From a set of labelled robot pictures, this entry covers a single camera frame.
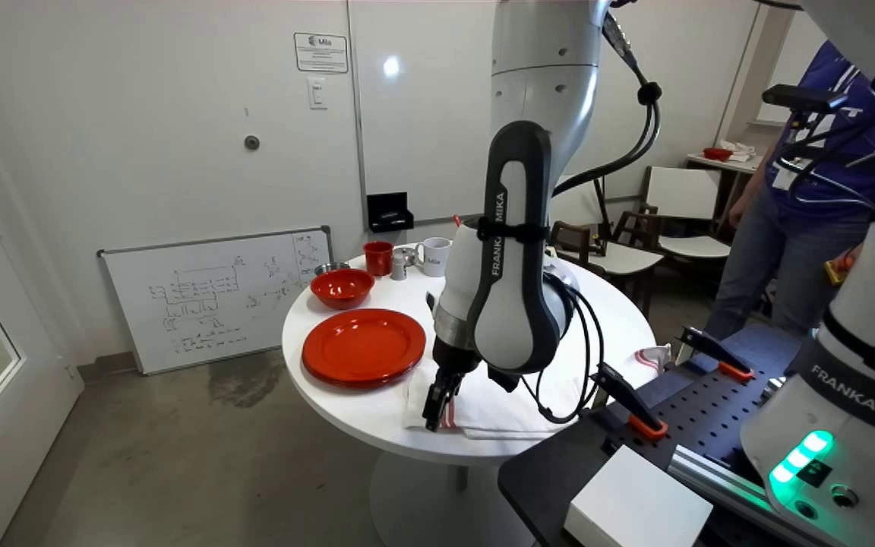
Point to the small red desk object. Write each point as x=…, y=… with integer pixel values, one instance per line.
x=719, y=154

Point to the orange handheld device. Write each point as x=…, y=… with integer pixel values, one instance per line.
x=840, y=269

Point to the person in blue shirt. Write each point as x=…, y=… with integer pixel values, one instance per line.
x=820, y=170

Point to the dark chair with white seat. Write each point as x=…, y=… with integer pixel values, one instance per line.
x=615, y=257

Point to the white box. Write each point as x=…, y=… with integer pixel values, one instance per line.
x=636, y=501

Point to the black wall tray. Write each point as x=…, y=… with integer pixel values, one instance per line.
x=391, y=213

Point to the red bowl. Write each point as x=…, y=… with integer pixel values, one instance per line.
x=342, y=289

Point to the white mug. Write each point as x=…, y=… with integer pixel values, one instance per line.
x=431, y=257

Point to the paper wall notice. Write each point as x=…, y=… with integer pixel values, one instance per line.
x=321, y=52

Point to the small wall label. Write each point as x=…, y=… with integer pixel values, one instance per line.
x=317, y=95

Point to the aluminium rail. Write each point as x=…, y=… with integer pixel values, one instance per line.
x=714, y=476

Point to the round wall knob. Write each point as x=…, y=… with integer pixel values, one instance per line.
x=250, y=145

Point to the red plate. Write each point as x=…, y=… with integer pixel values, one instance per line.
x=363, y=347

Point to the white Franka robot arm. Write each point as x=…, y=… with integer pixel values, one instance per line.
x=528, y=200

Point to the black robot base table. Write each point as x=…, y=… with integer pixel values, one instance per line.
x=701, y=411

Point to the person hand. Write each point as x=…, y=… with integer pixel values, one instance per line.
x=732, y=213

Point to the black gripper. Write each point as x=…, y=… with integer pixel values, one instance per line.
x=453, y=367

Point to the small leaning whiteboard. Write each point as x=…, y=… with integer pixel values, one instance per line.
x=212, y=299

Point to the red mug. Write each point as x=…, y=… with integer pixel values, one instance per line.
x=379, y=259

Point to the white towel with red stripes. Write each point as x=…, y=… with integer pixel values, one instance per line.
x=502, y=415

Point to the white door with glass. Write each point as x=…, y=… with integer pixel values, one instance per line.
x=13, y=457

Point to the black clamp with orange tip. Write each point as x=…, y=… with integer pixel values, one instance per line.
x=714, y=351
x=624, y=398

